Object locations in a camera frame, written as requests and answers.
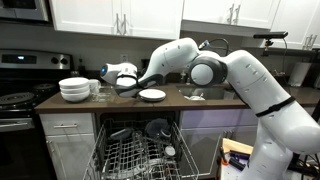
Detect white drawer cabinet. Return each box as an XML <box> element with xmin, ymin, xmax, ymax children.
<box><xmin>40</xmin><ymin>113</ymin><xmax>95</xmax><ymax>180</ymax></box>

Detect paper towel roll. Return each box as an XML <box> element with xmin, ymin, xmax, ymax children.
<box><xmin>288</xmin><ymin>62</ymin><xmax>311</xmax><ymax>87</ymax></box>

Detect robot base table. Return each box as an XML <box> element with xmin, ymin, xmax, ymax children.
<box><xmin>218</xmin><ymin>138</ymin><xmax>253</xmax><ymax>180</ymax></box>

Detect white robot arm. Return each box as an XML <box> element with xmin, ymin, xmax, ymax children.
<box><xmin>100</xmin><ymin>38</ymin><xmax>320</xmax><ymax>180</ymax></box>

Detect wire dishwasher rack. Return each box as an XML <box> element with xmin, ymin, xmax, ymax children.
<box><xmin>82</xmin><ymin>118</ymin><xmax>199</xmax><ymax>180</ymax></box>

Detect white mug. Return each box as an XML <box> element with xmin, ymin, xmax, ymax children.
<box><xmin>89</xmin><ymin>79</ymin><xmax>101</xmax><ymax>94</ymax></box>

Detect clear glass jar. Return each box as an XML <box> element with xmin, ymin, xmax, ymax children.
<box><xmin>91</xmin><ymin>86</ymin><xmax>112</xmax><ymax>102</ymax></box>

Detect black camera on stand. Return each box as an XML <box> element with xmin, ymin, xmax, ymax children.
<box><xmin>253</xmin><ymin>31</ymin><xmax>288</xmax><ymax>39</ymax></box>

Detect white upper cabinets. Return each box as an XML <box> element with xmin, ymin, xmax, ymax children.
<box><xmin>49</xmin><ymin>0</ymin><xmax>319</xmax><ymax>48</ymax></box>

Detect stacked white bowls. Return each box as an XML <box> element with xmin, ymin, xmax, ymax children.
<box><xmin>59</xmin><ymin>77</ymin><xmax>90</xmax><ymax>102</ymax></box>

